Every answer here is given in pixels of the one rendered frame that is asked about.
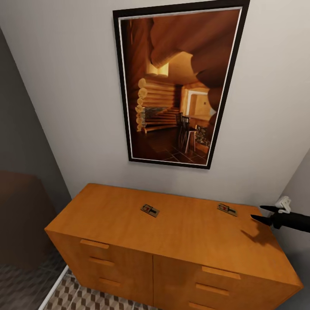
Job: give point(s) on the picture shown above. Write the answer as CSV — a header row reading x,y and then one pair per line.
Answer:
x,y
175,65

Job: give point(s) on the door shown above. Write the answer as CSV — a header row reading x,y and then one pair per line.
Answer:
x,y
32,193

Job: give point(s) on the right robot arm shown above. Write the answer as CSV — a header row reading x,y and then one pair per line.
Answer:
x,y
284,217

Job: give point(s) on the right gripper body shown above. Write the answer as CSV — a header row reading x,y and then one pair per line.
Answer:
x,y
291,220

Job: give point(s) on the mousetrap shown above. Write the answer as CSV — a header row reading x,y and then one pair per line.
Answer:
x,y
227,209
150,210

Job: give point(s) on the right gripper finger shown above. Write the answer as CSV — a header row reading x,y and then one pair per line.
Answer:
x,y
269,208
267,221

